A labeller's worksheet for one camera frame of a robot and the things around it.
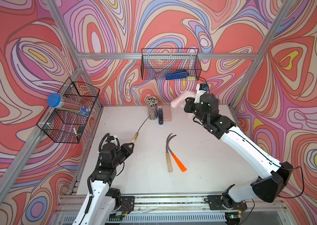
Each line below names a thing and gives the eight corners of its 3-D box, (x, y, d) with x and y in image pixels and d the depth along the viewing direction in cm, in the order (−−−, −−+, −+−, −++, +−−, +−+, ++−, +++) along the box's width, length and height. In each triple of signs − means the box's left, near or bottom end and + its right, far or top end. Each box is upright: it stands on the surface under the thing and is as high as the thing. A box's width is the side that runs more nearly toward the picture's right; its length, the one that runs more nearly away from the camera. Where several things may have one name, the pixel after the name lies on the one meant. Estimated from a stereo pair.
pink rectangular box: (162, 122, 112) (162, 119, 109) (162, 108, 122) (162, 105, 119) (171, 122, 112) (171, 119, 109) (170, 108, 122) (170, 105, 119)
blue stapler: (158, 124, 110) (158, 121, 107) (158, 111, 120) (158, 108, 117) (163, 124, 110) (163, 121, 107) (163, 111, 120) (163, 108, 117)
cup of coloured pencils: (148, 120, 113) (146, 103, 98) (148, 113, 118) (147, 96, 103) (157, 120, 113) (157, 103, 98) (157, 113, 118) (157, 96, 103)
